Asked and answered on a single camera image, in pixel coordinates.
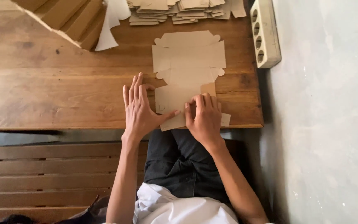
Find white paper sheet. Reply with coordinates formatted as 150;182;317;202
95;0;132;52

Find person's white shirt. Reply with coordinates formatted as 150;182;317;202
132;182;239;224

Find pile of flat cardboard blanks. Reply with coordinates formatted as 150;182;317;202
126;0;247;26

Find person's black trousers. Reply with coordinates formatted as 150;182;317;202
144;129;239;209

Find white power strip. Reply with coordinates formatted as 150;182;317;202
249;0;282;69

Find brown wooden slatted bench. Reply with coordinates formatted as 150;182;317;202
0;141;149;223

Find person's right hand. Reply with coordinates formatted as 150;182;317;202
184;93;227;153

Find brown cardboard box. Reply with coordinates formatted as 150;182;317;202
152;30;231;132

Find person's left hand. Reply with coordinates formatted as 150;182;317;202
121;72;181;141

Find brown carton of folded boxes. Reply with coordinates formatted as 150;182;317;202
11;0;107;52

